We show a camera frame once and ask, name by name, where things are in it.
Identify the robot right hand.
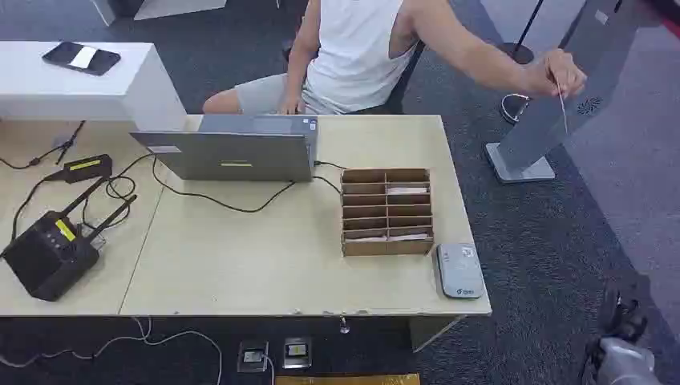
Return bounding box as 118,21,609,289
597,288,650,342

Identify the person's left hand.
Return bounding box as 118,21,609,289
523,48,588,100

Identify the person's right hand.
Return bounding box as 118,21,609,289
278,92,307,116

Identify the thin white card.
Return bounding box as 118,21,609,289
552,78,569,135

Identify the black pole stand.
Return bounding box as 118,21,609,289
498,0,547,67

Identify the grey laptop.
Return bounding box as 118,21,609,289
130,114,320,184

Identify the grey kiosk stand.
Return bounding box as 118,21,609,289
484,0,660,185

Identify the person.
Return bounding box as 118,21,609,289
201,0,588,116

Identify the pale wooden desk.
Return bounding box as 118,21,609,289
0,117,204,318
118,114,493,353

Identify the white furniture piece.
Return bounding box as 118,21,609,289
89,0,229,27

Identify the grey card reader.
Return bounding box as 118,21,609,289
434,242,486,300

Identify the wooden card box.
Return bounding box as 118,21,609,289
339,168,435,258

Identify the black phone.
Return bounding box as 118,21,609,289
42,41,122,77

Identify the white cabinet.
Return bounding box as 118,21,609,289
0,41,188,133

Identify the black power adapter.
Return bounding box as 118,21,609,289
62,154,114,185

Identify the white paper slip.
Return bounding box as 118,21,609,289
69,47,99,71

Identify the metal floor socket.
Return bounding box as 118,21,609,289
237,340,270,374
281,336,313,371

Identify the yellow board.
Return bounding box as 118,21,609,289
274,373,422,385

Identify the black router with antennas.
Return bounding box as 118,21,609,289
0,177,138,303

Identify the black laptop power cable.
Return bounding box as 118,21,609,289
103,152,342,215

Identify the white floor cable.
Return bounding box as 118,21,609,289
0,317,225,385

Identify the black adapter cable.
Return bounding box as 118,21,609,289
10,172,67,241

